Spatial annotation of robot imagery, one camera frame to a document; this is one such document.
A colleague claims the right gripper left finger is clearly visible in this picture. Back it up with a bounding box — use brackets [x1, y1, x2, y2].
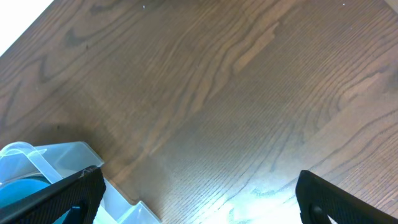
[1, 166, 106, 224]

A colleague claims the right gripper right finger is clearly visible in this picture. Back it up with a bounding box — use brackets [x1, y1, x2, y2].
[295, 170, 397, 224]

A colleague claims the clear plastic storage bin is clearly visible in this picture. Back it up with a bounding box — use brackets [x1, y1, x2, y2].
[1, 141, 161, 224]

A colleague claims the dark blue bowl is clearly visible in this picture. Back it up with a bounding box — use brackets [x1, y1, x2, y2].
[1, 177, 51, 223]

